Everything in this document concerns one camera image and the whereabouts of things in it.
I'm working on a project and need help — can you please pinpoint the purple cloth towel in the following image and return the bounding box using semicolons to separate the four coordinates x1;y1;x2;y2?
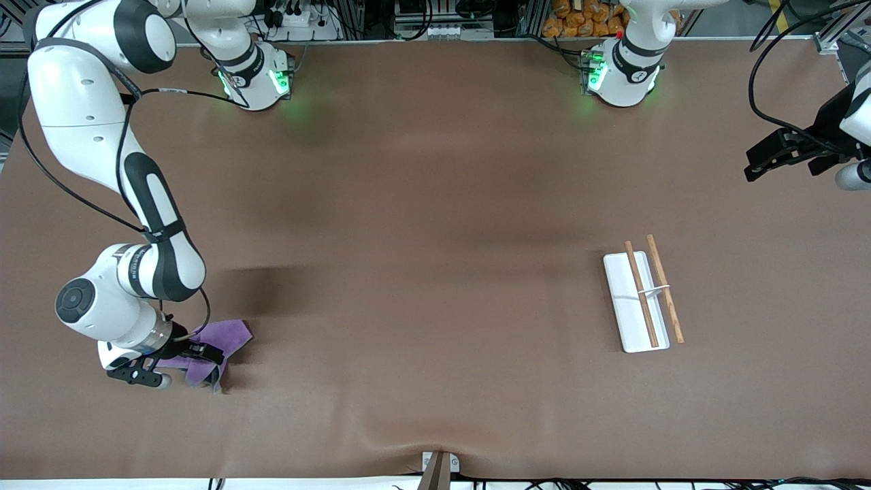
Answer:
160;320;254;393

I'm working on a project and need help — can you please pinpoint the white rack with wooden bars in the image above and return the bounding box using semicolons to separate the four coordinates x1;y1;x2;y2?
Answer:
603;234;685;354

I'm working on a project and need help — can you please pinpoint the brown table cover mat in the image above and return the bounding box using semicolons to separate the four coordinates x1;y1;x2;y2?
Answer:
0;37;871;481

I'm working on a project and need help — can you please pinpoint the pile of orange packets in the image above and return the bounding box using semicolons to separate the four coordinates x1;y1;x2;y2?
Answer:
542;0;681;39

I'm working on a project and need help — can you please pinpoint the white power strip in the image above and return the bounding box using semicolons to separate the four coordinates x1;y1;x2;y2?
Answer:
262;5;341;42

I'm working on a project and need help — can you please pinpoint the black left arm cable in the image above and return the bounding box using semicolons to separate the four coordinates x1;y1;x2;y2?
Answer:
747;0;851;152

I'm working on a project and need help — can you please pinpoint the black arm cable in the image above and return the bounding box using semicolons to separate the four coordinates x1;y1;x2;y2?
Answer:
17;37;235;341
747;0;851;152

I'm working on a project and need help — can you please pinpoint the aluminium frame post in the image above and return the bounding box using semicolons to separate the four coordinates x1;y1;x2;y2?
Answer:
813;0;871;55
0;0;42;55

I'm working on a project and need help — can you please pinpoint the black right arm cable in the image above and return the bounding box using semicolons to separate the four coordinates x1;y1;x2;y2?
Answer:
17;37;235;341

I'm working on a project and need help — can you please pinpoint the grey metal bracket with pole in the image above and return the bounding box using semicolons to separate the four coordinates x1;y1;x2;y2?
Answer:
416;451;461;490

